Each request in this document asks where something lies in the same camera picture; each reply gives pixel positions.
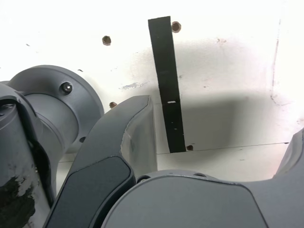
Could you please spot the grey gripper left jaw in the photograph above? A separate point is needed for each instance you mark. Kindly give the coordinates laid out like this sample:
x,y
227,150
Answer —
x,y
104,147

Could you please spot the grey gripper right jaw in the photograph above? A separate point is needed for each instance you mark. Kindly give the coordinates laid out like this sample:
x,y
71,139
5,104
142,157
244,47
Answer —
x,y
190,204

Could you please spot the black tape strip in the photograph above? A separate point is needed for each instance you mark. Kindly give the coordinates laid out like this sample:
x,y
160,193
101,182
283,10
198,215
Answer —
x,y
166,71

